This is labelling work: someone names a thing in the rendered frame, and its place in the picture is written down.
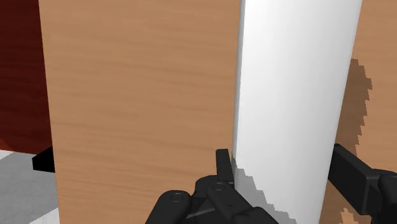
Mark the tall white cylinder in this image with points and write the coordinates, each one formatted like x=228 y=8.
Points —
x=288 y=93

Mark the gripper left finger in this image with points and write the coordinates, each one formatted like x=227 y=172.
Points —
x=218 y=194

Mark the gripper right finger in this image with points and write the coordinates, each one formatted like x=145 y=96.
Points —
x=366 y=186

